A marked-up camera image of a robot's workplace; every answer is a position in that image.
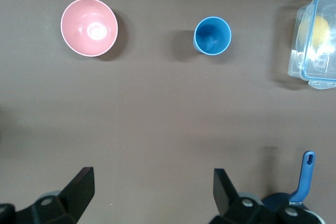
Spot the brown table cover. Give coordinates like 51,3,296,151
0,0,336,224

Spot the blue cup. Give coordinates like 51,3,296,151
193,16,233,56

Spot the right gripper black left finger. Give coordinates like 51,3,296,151
0,166,95,224

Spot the yellow lemon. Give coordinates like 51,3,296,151
299,15,331,51

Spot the clear plastic container blue-rimmed lid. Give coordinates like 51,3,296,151
287,0,336,89

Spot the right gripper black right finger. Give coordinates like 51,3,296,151
213,168,318,224

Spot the black pot blue handle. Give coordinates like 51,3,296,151
262,151,328,224

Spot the pink bowl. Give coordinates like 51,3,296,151
60,0,119,58

